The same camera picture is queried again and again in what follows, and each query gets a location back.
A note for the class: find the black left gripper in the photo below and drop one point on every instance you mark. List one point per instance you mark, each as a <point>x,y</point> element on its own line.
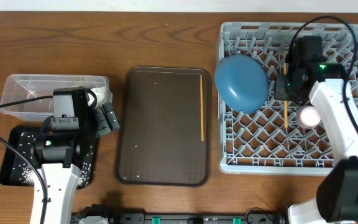
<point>107,124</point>

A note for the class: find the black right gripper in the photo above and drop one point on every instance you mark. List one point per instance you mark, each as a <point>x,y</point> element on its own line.
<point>279,91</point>

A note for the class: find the white tissue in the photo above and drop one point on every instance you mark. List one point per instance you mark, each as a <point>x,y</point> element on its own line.
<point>101,94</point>

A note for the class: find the wooden chopstick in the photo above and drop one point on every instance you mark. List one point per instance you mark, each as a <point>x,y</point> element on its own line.
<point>201,108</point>
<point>285,102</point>

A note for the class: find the pink plastic cup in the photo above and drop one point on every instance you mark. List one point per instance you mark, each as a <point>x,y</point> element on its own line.
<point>307,117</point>

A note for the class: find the dark blue plate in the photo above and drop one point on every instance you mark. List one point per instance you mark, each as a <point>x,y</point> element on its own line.
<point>242,83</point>

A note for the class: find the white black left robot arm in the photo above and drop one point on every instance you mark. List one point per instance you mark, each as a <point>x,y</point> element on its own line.
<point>60,147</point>

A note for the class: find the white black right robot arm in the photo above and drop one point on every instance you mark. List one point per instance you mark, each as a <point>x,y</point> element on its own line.
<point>326,87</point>

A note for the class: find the grey dishwasher rack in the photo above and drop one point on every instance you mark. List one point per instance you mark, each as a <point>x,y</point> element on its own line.
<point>258,143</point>

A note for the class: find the dark brown serving tray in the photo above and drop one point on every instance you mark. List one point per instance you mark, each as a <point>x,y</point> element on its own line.
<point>161,131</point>

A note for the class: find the clear plastic bin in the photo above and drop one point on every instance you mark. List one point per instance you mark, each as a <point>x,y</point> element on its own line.
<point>20,87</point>

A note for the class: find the black plastic tray bin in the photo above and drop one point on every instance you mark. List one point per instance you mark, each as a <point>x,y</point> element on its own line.
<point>16,172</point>

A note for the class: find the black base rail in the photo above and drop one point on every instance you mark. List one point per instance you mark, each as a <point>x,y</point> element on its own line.
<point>102,214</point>

